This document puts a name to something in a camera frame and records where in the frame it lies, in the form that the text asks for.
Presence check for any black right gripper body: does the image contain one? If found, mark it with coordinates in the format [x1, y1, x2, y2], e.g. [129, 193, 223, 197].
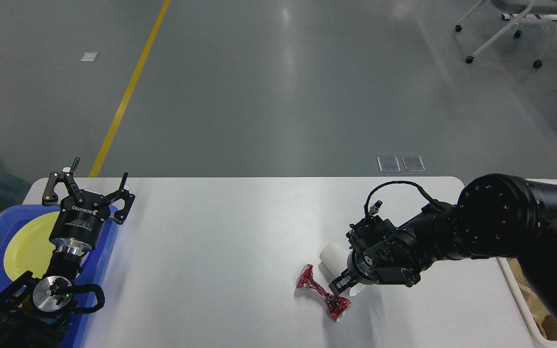
[347, 249, 373, 288]

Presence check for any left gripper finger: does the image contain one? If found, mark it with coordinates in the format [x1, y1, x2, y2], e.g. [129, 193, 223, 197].
[92, 173, 136, 225]
[42, 157, 81, 207]

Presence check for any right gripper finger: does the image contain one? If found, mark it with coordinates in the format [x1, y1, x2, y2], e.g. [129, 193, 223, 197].
[329, 271, 356, 296]

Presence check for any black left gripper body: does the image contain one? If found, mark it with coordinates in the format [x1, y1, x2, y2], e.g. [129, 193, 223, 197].
[49, 203, 111, 256]

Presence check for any white paper cup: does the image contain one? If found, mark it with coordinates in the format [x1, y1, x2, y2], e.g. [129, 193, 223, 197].
[319, 243, 350, 280]

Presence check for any yellow plastic plate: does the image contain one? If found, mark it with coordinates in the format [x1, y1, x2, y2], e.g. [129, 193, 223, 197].
[3, 212, 59, 281]

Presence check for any large brown paper bag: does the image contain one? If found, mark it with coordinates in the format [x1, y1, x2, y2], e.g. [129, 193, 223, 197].
[502, 258, 557, 348]

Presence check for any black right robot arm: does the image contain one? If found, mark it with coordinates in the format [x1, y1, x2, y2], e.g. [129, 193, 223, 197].
[329, 174, 557, 320]

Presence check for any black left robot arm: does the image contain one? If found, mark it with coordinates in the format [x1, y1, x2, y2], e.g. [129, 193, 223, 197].
[0, 157, 135, 348]

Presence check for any crushed red can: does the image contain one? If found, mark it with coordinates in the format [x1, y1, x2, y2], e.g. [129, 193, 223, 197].
[295, 263, 352, 322]

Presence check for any white plastic bin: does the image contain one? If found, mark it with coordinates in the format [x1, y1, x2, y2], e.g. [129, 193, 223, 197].
[494, 177, 557, 348]

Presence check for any white office chair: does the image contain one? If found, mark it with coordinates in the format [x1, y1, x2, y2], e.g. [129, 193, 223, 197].
[465, 0, 557, 69]

